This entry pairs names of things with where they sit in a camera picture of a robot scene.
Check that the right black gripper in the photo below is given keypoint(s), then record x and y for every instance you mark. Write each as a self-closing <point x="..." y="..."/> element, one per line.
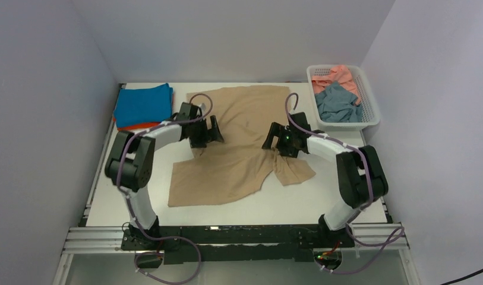
<point x="275" y="129"/>

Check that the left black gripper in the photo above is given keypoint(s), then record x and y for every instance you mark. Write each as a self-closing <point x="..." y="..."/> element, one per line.
<point x="208" y="135"/>

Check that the beige t shirt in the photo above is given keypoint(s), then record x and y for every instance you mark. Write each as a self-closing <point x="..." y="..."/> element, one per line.
<point x="237" y="168"/>

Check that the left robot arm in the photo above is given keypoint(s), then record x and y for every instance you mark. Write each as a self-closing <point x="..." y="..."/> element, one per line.
<point x="130" y="162"/>

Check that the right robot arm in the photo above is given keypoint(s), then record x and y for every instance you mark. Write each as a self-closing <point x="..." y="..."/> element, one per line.
<point x="360" y="176"/>

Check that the folded orange t shirt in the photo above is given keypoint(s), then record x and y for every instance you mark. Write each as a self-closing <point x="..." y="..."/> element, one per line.
<point x="136" y="111"/>

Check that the grey-blue t shirt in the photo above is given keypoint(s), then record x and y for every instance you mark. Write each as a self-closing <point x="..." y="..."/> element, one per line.
<point x="337" y="105"/>

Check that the folded blue t shirt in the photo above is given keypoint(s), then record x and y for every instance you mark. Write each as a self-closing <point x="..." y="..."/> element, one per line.
<point x="164" y="90"/>

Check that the pink t shirt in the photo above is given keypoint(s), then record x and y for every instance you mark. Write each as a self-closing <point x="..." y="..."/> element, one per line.
<point x="339" y="73"/>

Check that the white plastic basket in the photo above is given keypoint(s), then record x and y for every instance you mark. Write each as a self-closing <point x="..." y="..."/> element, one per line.
<point x="371" y="115"/>

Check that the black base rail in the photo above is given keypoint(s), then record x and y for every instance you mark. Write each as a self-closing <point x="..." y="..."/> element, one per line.
<point x="181" y="244"/>

